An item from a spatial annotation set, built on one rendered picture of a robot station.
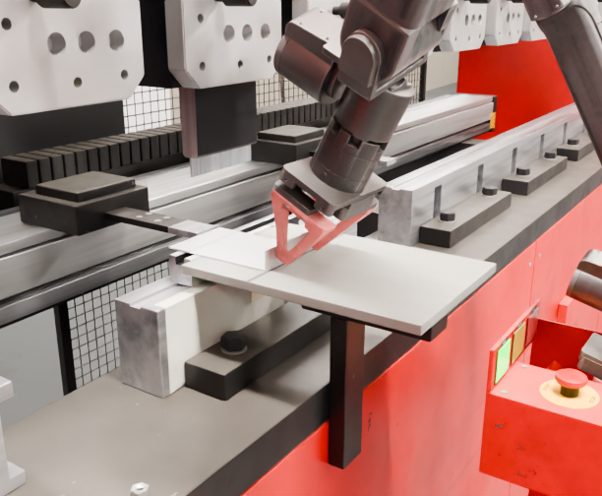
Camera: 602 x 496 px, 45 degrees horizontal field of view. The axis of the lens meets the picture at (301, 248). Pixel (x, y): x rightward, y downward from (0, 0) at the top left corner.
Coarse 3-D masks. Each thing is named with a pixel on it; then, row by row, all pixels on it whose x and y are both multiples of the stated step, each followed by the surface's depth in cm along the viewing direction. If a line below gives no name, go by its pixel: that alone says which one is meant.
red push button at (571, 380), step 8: (568, 368) 93; (560, 376) 91; (568, 376) 91; (576, 376) 91; (584, 376) 91; (560, 384) 91; (568, 384) 90; (576, 384) 90; (584, 384) 90; (560, 392) 93; (568, 392) 92; (576, 392) 92
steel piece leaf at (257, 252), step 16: (224, 240) 80; (240, 240) 80; (256, 240) 80; (272, 240) 80; (288, 240) 74; (208, 256) 76; (224, 256) 76; (240, 256) 76; (256, 256) 76; (272, 256) 72
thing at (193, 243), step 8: (208, 232) 83; (216, 232) 83; (224, 232) 83; (232, 232) 83; (192, 240) 80; (200, 240) 80; (208, 240) 80; (176, 248) 78; (184, 248) 78; (192, 248) 78
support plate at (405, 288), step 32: (288, 224) 87; (320, 256) 76; (352, 256) 76; (384, 256) 76; (416, 256) 76; (448, 256) 76; (256, 288) 69; (288, 288) 68; (320, 288) 68; (352, 288) 68; (384, 288) 68; (416, 288) 68; (448, 288) 68; (384, 320) 62; (416, 320) 61
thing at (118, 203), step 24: (24, 192) 92; (48, 192) 90; (72, 192) 88; (96, 192) 90; (120, 192) 92; (144, 192) 95; (24, 216) 92; (48, 216) 89; (72, 216) 87; (96, 216) 89; (120, 216) 89; (144, 216) 89; (168, 216) 89
